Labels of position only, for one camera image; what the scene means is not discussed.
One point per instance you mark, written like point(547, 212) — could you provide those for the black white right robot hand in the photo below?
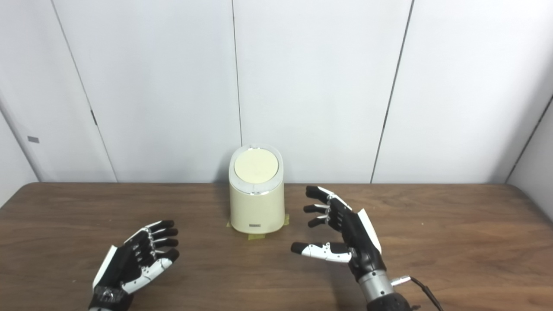
point(358, 237)

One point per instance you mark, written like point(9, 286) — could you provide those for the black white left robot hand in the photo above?
point(129, 263)

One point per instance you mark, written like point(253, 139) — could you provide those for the cream trash bin with lid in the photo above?
point(256, 207)

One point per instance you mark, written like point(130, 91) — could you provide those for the cream round bin lid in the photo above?
point(255, 166)

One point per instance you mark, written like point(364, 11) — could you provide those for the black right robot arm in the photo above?
point(378, 291)

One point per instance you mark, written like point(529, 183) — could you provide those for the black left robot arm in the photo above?
point(103, 308)

